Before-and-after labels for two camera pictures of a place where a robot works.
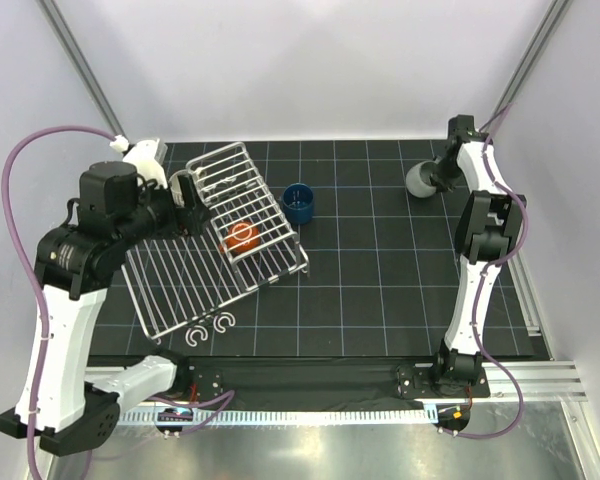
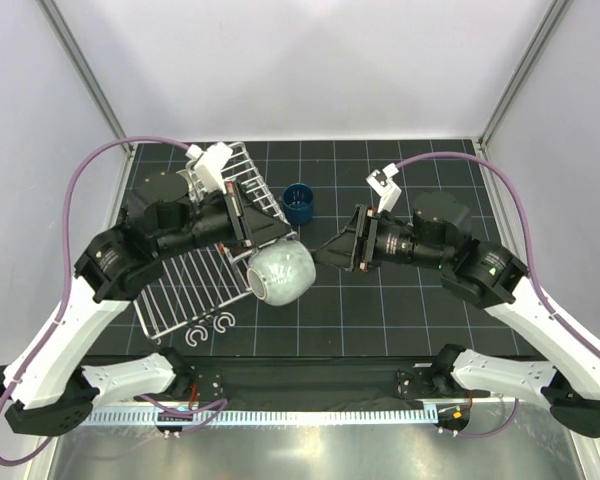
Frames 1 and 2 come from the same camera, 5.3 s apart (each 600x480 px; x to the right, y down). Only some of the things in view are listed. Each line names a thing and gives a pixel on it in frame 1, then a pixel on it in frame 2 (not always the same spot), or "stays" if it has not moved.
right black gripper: x=441 y=181 → x=355 y=246
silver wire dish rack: x=247 y=242 stays
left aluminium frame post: x=68 y=42 stays
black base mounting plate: x=317 y=382 stays
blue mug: x=298 y=203 stays
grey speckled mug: x=418 y=178 → x=281 y=272
